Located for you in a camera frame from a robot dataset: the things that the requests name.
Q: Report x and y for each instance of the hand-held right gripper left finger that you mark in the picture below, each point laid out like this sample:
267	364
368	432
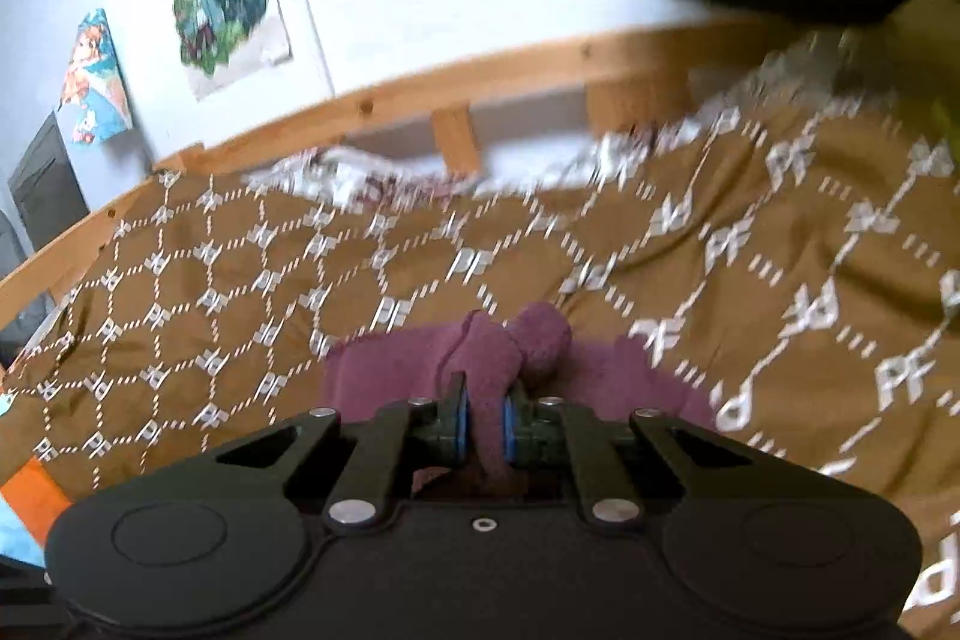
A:
460	421

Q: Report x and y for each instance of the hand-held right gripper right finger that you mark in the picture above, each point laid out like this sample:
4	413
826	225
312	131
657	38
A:
510	426

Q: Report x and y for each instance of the maroon shirt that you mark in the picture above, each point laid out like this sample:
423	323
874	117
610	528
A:
541	340

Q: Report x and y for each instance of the brown patterned blanket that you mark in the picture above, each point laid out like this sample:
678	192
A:
525	265

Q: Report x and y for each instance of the white printed bed sheet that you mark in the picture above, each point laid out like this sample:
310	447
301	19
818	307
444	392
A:
352	179

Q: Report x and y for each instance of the orange cloth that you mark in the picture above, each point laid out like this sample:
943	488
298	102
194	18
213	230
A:
34	490

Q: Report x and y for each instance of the light blue cloth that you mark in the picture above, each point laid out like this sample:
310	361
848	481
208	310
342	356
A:
16	535

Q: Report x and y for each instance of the dark grey cabinet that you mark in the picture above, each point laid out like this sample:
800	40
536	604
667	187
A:
49	179

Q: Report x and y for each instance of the wooden bed frame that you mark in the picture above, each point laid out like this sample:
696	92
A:
525	63

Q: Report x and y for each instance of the blue and orange wall poster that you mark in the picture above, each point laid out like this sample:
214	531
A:
97	78

